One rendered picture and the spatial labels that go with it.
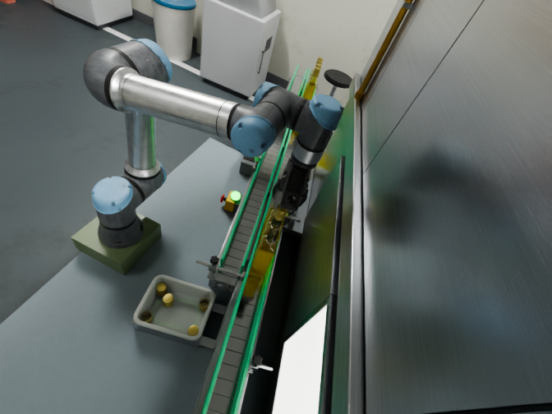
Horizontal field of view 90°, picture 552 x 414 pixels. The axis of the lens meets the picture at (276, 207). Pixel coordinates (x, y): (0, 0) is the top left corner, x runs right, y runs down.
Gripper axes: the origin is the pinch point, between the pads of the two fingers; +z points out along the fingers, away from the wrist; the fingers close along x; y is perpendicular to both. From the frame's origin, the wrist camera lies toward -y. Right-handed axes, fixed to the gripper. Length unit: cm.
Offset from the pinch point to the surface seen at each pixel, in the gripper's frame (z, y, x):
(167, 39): 94, 286, 176
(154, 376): 44, -44, 21
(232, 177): 43, 49, 26
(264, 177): 30, 43, 9
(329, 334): -13.5, -37.1, -12.5
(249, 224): 30.5, 13.3, 8.4
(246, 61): 72, 256, 71
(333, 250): -13.5, -18.6, -12.1
